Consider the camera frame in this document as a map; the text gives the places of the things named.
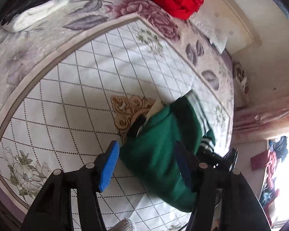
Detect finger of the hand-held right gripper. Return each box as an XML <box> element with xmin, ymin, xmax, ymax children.
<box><xmin>198</xmin><ymin>150</ymin><xmax>224</xmax><ymax>168</ymax></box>
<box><xmin>222</xmin><ymin>148</ymin><xmax>239</xmax><ymax>172</ymax></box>

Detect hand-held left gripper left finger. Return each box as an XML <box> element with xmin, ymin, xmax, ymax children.
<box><xmin>20</xmin><ymin>141</ymin><xmax>120</xmax><ymax>231</ymax></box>

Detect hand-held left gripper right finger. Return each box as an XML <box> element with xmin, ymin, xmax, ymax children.
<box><xmin>175</xmin><ymin>141</ymin><xmax>271</xmax><ymax>231</ymax></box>

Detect green and cream varsity jacket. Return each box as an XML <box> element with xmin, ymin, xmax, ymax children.
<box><xmin>119</xmin><ymin>90</ymin><xmax>216</xmax><ymax>213</ymax></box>

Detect pink patterned curtain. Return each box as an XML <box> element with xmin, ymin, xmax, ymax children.
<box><xmin>232</xmin><ymin>94</ymin><xmax>289</xmax><ymax>140</ymax></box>

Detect white knit cloth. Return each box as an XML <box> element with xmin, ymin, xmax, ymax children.
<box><xmin>110</xmin><ymin>217</ymin><xmax>138</xmax><ymax>231</ymax></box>

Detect white nightstand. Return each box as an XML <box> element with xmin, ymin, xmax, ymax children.
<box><xmin>232</xmin><ymin>61</ymin><xmax>250</xmax><ymax>107</ymax></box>

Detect white diamond-pattern mat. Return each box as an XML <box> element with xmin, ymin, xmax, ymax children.
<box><xmin>0</xmin><ymin>13</ymin><xmax>233</xmax><ymax>231</ymax></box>

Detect white pillow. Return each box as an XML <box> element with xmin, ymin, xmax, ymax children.
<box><xmin>189</xmin><ymin>12</ymin><xmax>230</xmax><ymax>55</ymax></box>

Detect beige bed headboard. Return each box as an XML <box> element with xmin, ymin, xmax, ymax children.
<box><xmin>204</xmin><ymin>0</ymin><xmax>262</xmax><ymax>54</ymax></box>

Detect purple floral bed blanket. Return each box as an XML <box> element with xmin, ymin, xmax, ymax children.
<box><xmin>0</xmin><ymin>0</ymin><xmax>235</xmax><ymax>223</ymax></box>

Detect black and white folded garment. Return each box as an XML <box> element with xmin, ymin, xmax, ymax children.
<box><xmin>1</xmin><ymin>0</ymin><xmax>69</xmax><ymax>33</ymax></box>

